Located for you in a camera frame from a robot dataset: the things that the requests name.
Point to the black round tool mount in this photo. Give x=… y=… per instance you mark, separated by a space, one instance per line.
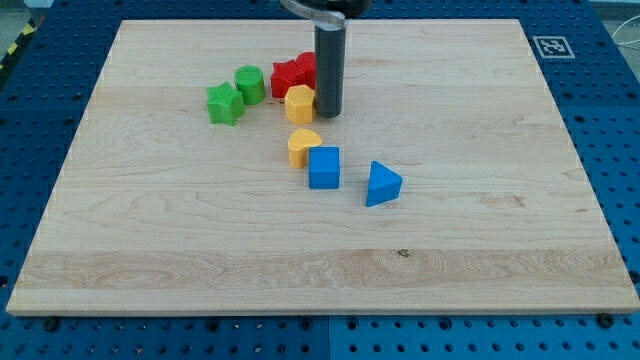
x=327 y=14

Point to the blue cube block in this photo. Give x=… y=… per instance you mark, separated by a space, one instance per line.
x=324 y=167

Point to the red star block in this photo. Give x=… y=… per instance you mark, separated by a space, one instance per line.
x=285 y=75

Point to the blue triangle block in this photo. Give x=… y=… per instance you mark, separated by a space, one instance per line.
x=384 y=184

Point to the yellow hexagon block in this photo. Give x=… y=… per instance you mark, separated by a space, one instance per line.
x=300 y=104

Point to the yellow black hazard tape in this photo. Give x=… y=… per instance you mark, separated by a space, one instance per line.
x=19 y=46

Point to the light wooden board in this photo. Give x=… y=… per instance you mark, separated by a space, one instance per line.
x=158 y=212

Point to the green cylinder block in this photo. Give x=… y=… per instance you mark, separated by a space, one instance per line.
x=250 y=82

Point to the yellow heart block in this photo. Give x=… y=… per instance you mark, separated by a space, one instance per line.
x=299 y=143

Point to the red cylinder block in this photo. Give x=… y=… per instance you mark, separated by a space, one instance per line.
x=306 y=61

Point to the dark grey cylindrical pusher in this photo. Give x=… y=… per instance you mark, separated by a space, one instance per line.
x=330 y=57

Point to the white fiducial marker tag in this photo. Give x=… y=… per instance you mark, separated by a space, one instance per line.
x=553 y=47

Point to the green star block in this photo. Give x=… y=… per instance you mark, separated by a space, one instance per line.
x=224 y=104

